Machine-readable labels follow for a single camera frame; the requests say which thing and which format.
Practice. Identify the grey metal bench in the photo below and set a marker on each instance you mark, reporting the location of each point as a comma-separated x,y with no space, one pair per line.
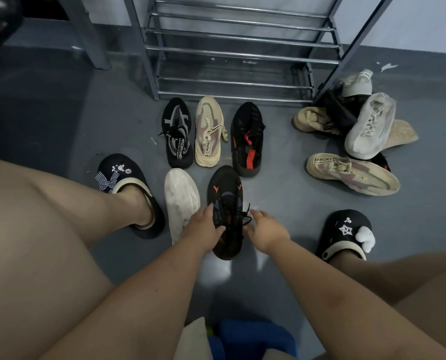
84,33

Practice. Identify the person's left leg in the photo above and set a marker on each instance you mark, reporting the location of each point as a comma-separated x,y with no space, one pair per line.
39,239

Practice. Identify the black sneaker red stripe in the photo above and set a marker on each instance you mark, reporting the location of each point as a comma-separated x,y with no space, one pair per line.
380,161
247,138

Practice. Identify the person's left forearm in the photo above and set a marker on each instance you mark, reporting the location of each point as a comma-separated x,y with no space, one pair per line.
133,303

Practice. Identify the person's right forearm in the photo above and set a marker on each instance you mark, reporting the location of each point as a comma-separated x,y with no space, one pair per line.
339,303

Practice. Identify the black sneaker orange marks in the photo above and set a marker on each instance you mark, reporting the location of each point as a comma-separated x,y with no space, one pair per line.
226,191

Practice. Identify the person's right black clog slipper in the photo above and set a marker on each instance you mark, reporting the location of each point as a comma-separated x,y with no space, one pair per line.
335,224

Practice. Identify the person's black clog slipper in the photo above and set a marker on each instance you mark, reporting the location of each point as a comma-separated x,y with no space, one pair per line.
335,224
133,164

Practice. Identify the person's left black clog slipper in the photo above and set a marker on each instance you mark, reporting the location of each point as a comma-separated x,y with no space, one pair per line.
133,164

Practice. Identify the black white patterned sneaker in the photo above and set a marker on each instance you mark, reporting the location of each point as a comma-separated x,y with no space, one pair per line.
177,123
339,108

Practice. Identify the person's right hand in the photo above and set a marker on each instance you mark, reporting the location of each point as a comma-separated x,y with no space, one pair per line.
266,232

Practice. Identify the grey metal shoe rack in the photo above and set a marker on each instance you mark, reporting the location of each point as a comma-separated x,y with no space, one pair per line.
140,44

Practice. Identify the person's left hand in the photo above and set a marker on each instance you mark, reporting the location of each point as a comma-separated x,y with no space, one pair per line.
204,230

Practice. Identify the person's leg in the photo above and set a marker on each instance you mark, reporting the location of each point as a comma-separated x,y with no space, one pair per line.
39,239
414,281

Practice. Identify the person's cream shirt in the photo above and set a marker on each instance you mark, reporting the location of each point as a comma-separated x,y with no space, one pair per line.
193,341

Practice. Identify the person's right leg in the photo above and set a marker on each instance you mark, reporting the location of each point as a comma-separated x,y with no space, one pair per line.
414,281

